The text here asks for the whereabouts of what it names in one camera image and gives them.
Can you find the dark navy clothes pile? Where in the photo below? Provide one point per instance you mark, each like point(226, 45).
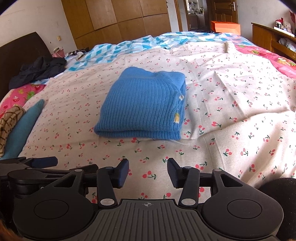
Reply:
point(41, 68)

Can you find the wooden side cabinet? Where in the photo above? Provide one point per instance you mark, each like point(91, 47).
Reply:
point(269, 39)

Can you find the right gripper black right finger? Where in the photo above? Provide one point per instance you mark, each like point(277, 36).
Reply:
point(186, 178)

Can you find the plush toys on cabinet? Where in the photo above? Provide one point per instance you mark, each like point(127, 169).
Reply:
point(284, 25)

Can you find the black sleeve forearm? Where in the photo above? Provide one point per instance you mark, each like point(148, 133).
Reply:
point(283, 190)

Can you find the wooden wardrobe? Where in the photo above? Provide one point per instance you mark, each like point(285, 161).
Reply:
point(95, 22)

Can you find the wooden door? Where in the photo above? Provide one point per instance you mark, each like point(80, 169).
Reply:
point(222, 11)

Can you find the white cherry print bedsheet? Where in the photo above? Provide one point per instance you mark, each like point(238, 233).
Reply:
point(205, 104)

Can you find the dark brown headboard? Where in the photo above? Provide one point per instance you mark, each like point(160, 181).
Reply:
point(24, 50)

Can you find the beige brown striped knit garment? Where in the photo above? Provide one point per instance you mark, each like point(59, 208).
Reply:
point(8, 121)

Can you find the orange box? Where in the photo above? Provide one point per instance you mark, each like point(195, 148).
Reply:
point(225, 27)

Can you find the teal folded garment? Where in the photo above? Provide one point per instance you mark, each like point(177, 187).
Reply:
point(20, 133)

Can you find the blue white patterned blanket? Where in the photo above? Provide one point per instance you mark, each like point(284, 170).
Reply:
point(138, 45)

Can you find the blue knit sweater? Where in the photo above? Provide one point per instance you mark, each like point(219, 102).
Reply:
point(144, 104)

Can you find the pink cartoon print quilt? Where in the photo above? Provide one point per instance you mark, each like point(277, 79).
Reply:
point(20, 96)

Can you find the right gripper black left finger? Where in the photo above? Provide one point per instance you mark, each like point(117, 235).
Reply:
point(107, 179)

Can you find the pink bag on nightstand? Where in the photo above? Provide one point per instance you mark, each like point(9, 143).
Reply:
point(58, 52)

